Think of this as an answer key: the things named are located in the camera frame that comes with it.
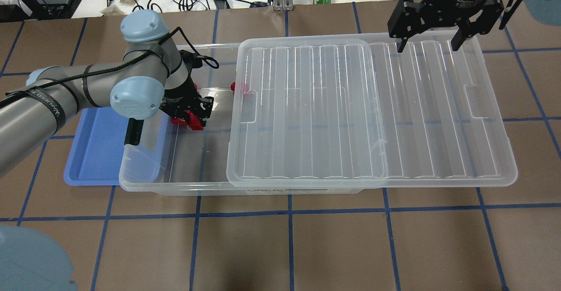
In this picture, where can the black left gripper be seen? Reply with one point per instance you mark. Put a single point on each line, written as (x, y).
(180, 94)

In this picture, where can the clear plastic box lid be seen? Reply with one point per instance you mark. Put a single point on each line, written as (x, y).
(441, 120)

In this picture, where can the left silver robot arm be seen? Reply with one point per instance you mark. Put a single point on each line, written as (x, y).
(154, 76)

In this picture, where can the clear plastic storage box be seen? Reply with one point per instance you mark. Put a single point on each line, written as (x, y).
(184, 150)

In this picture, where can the blue plastic tray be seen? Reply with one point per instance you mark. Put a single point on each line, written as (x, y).
(99, 155)

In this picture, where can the black box latch handle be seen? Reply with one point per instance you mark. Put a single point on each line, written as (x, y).
(133, 133)

